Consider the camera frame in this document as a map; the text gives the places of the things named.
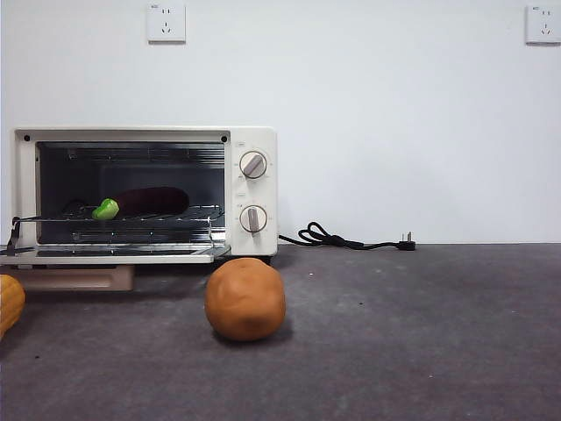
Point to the purple eggplant with green stem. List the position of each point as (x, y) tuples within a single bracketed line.
[(149, 199)]

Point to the beige oven knob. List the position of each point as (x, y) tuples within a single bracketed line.
[(253, 218), (253, 165)]

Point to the white Toshiba toaster oven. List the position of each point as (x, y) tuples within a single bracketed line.
[(254, 136)]

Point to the brown potato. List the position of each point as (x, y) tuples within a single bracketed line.
[(244, 300)]

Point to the yellow corn cob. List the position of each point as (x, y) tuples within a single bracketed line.
[(9, 304)]

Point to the white wall socket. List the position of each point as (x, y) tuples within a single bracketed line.
[(166, 23), (544, 24)]

